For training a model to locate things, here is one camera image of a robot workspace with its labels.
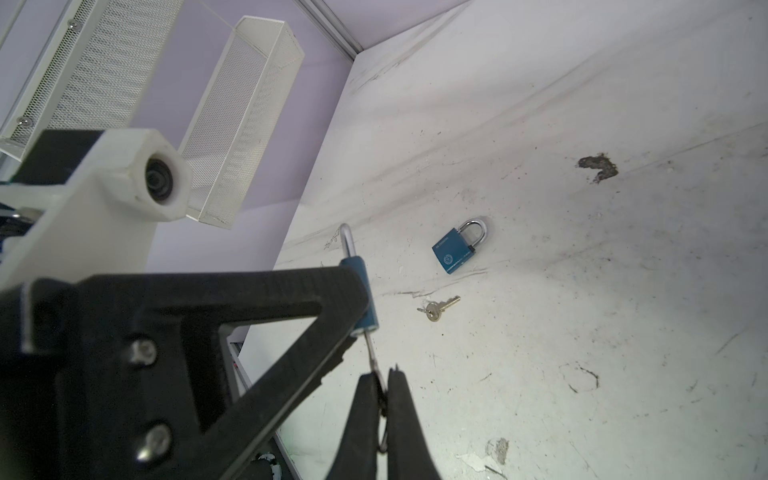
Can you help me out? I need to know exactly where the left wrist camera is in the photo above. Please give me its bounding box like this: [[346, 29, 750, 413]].
[[1, 128, 192, 289]]

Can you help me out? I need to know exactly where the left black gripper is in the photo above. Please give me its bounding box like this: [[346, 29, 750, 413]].
[[1, 278, 144, 479]]

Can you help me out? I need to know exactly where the aluminium frame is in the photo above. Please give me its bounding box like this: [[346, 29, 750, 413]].
[[295, 0, 363, 61]]

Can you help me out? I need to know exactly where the small blue padlock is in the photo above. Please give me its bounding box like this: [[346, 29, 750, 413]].
[[339, 223, 379, 337]]

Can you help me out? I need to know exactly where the upper white mesh shelf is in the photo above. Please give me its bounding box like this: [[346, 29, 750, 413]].
[[1, 0, 182, 162]]

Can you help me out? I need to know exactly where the white mesh shelf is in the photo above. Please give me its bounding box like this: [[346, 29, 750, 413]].
[[179, 16, 305, 229], [1, 0, 182, 162]]

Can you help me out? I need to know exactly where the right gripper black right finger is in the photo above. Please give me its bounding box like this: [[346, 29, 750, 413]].
[[387, 369, 441, 480]]

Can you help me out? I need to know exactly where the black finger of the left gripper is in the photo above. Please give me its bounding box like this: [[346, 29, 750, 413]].
[[59, 267, 369, 479]]

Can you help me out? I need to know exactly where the small brass key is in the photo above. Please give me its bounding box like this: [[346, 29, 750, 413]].
[[577, 153, 619, 184]]

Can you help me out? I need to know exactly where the lower white mesh shelf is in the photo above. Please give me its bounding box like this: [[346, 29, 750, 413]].
[[179, 16, 305, 229]]

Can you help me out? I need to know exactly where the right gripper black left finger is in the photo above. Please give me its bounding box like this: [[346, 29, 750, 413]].
[[326, 373, 380, 480]]

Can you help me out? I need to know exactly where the large blue padlock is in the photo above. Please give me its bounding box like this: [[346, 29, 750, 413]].
[[432, 218, 488, 274]]

